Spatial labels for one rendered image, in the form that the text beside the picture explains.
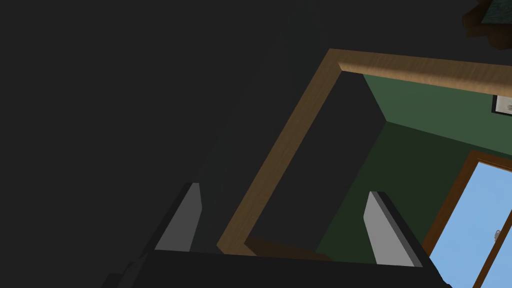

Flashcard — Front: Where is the dark brown framed picture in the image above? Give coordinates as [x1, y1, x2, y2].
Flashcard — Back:
[461, 0, 512, 51]

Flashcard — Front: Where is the brown framed window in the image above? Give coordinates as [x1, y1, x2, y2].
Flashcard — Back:
[421, 150, 512, 288]

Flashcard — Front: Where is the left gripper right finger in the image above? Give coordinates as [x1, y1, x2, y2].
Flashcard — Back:
[363, 190, 430, 268]

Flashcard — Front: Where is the small framed wall picture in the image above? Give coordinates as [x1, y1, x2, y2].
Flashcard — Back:
[491, 95, 512, 117]

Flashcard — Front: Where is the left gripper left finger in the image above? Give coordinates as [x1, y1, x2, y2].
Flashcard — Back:
[139, 182, 203, 259]

